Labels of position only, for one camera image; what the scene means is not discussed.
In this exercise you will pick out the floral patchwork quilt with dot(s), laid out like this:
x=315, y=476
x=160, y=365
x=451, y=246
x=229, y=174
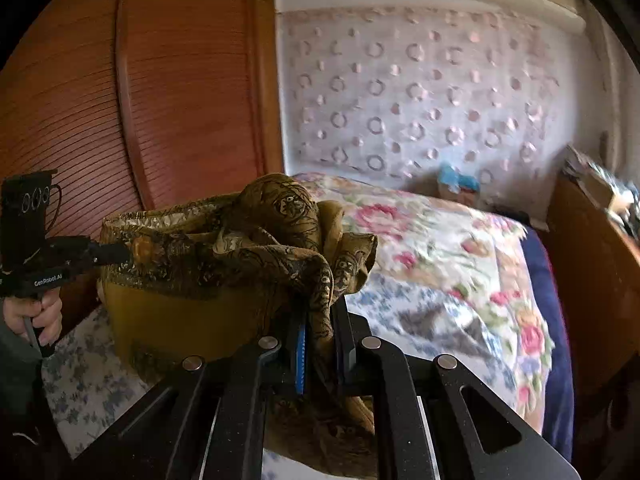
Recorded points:
x=440, y=260

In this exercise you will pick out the navy blue blanket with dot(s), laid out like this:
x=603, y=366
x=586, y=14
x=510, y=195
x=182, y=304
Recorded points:
x=550, y=335

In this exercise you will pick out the person's left hand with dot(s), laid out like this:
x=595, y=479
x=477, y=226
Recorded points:
x=22, y=317

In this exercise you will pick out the pile of folded fabrics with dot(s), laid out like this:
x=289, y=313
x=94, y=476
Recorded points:
x=577, y=160

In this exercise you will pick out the person's left forearm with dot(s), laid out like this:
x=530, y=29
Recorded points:
x=15, y=360

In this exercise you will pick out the brown wooden louvred wardrobe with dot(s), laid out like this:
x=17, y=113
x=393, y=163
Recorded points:
x=175, y=85

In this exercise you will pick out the blue tissue pack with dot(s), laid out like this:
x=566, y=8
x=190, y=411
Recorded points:
x=457, y=180

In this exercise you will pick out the cardboard box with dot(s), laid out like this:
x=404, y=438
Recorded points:
x=597, y=187

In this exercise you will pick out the long wooden cabinet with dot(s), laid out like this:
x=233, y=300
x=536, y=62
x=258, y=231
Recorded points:
x=590, y=270

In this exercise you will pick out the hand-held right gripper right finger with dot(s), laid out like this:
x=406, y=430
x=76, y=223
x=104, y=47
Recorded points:
x=345, y=355

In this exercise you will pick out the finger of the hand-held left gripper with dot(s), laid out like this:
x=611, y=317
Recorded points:
x=110, y=254

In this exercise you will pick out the blue and white floral sheet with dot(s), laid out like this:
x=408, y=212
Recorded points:
x=390, y=305

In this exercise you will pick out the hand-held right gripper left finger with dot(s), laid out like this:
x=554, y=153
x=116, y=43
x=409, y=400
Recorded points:
x=301, y=360

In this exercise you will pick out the golden brown patterned garment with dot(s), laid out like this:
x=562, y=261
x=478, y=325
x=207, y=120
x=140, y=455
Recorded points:
x=200, y=270

